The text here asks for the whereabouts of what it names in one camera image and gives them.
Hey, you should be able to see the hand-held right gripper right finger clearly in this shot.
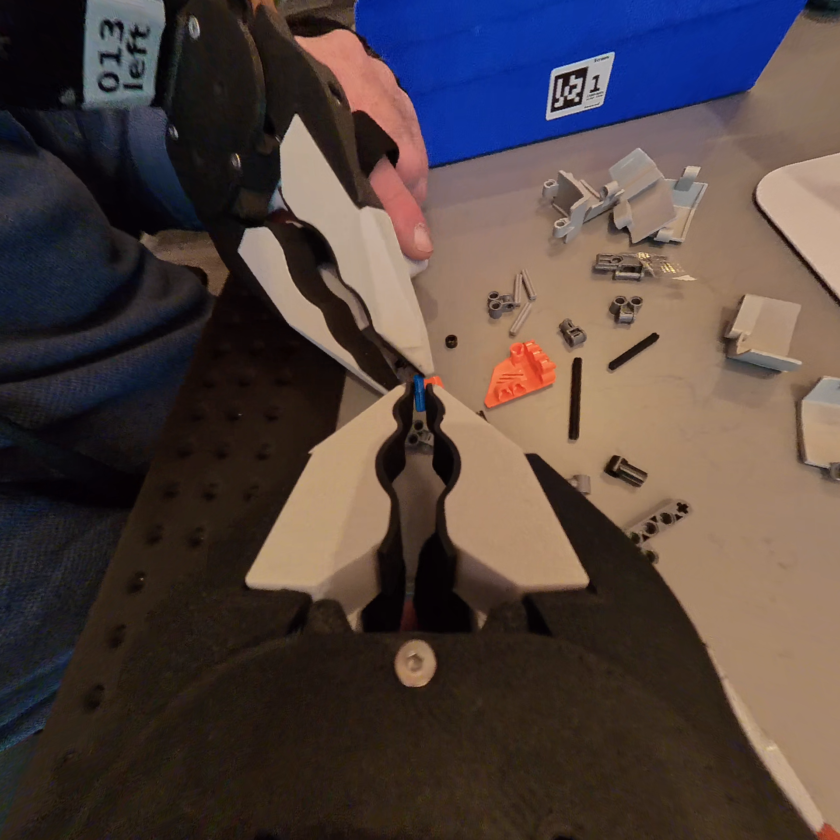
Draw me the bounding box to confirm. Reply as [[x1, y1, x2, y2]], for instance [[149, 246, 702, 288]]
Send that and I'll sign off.
[[423, 388, 588, 611]]

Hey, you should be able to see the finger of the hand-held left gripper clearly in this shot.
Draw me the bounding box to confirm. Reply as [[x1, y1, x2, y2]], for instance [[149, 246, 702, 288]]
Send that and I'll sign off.
[[280, 116, 434, 375], [239, 224, 395, 392]]

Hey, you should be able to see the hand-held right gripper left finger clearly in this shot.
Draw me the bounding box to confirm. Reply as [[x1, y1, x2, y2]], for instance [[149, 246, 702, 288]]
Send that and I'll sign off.
[[247, 390, 421, 618]]

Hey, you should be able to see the blue plastic bin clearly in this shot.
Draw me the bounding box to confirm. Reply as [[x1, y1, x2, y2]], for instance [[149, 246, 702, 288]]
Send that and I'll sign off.
[[355, 0, 808, 168]]

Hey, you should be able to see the person's left forearm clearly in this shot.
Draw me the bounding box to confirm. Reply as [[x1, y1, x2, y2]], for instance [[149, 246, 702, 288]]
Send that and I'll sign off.
[[0, 108, 217, 749]]

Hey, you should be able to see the person's left hand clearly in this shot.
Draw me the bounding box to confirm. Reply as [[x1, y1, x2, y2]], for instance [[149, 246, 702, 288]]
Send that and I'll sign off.
[[296, 29, 434, 273]]

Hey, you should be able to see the dark grey bent beam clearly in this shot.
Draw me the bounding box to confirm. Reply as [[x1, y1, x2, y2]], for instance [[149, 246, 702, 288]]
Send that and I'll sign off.
[[628, 499, 693, 546]]

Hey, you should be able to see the orange triangular panel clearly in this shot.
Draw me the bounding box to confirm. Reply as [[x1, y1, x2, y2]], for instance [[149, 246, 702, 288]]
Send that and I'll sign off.
[[485, 342, 557, 410]]

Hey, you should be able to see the short black axle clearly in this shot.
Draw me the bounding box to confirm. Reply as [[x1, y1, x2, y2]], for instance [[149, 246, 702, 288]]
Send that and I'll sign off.
[[608, 332, 660, 371]]

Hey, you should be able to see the grey axle connector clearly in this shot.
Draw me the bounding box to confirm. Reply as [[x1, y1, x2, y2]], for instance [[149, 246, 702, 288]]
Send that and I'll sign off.
[[594, 252, 647, 280]]

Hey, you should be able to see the clear plastic piece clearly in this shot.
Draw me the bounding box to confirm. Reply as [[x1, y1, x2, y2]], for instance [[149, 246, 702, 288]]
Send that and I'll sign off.
[[640, 252, 697, 283]]

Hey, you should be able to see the white book stand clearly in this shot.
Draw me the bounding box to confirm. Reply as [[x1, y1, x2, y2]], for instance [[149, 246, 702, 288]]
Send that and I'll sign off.
[[755, 154, 840, 303]]

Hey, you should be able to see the light grey bracket piece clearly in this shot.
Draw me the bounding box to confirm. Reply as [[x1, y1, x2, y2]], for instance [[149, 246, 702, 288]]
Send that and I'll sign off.
[[724, 294, 803, 372], [800, 377, 840, 480]]

